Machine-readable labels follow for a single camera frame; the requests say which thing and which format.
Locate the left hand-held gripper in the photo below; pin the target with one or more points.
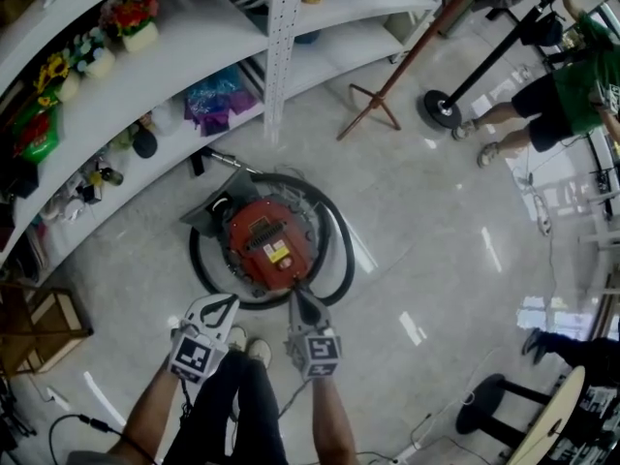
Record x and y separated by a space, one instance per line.
194 356

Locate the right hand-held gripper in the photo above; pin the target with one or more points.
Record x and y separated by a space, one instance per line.
319 351

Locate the red vacuum cleaner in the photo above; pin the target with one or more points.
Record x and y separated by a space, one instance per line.
264 240

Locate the person's left forearm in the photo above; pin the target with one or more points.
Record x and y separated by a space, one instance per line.
150 414

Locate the person's right forearm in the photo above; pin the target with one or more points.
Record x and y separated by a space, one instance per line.
331 419

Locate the person's left white shoe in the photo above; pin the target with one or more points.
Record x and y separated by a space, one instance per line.
237 339

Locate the person's white shoe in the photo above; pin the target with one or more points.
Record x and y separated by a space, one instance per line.
237 339
259 352

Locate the person's right white shoe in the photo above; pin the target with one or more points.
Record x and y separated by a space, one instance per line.
259 352

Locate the person's black trousers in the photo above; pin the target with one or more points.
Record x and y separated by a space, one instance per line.
247 405

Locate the white power strip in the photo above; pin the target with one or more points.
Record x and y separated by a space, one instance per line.
404 453
540 213

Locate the wooden crate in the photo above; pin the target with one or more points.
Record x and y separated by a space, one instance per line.
41 327

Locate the small black box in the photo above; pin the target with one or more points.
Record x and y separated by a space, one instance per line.
89 193

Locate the person's light grey shirt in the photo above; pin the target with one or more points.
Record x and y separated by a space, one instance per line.
92 458

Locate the green cloth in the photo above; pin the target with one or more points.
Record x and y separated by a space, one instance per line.
123 138

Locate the translucent plastic jug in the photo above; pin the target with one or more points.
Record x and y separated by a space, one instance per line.
165 120

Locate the black round stool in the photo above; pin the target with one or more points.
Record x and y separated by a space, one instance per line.
489 405

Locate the small labelled bottle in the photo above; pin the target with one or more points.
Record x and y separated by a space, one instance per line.
145 121

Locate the purple and blue plastic bag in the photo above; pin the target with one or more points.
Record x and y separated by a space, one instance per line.
220 100

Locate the white metal shelving unit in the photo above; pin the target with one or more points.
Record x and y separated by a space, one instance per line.
121 95

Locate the green snack packet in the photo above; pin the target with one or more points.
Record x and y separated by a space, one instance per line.
36 136

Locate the sunflower pot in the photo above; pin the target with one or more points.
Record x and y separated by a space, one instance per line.
65 87

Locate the round wooden table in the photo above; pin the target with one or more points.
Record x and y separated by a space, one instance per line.
557 419

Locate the teal bucket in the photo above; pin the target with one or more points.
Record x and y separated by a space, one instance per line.
307 38

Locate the white and blue flower pot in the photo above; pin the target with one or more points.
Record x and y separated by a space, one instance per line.
99 61

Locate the wooden coat rack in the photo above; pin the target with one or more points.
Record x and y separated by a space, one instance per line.
412 51

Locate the red flower pot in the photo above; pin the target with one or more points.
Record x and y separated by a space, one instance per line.
138 34

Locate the black coat rack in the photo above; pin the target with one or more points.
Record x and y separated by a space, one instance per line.
484 66

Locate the black hanging bag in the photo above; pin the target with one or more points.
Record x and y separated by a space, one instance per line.
547 29

